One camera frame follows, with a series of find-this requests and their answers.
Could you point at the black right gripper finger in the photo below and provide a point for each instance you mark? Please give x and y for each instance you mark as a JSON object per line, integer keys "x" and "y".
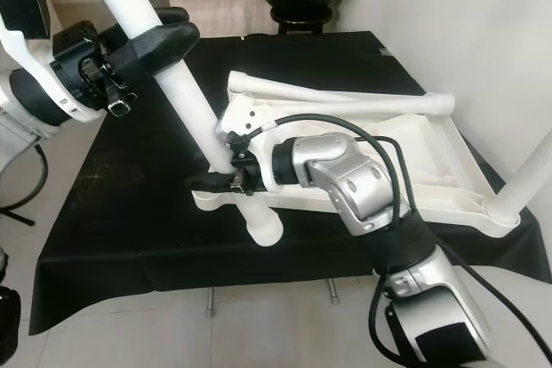
{"x": 209, "y": 182}

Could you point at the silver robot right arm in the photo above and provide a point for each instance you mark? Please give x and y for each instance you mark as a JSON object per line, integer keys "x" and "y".
{"x": 345, "y": 178}

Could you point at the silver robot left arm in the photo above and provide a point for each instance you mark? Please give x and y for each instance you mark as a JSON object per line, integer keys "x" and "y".
{"x": 26, "y": 127}

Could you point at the pale patterned cloth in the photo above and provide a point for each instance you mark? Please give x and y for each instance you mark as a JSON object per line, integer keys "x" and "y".
{"x": 224, "y": 10}

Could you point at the black tablecloth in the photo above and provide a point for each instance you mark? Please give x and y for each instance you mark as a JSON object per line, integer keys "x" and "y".
{"x": 121, "y": 230}

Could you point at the black wooden stool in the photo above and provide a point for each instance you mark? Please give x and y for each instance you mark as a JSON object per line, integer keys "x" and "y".
{"x": 302, "y": 19}

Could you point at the grey tape patch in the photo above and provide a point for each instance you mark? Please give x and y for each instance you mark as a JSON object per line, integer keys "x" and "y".
{"x": 386, "y": 49}

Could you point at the white plastic table top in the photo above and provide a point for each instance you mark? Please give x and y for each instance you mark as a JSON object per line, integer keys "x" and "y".
{"x": 457, "y": 170}

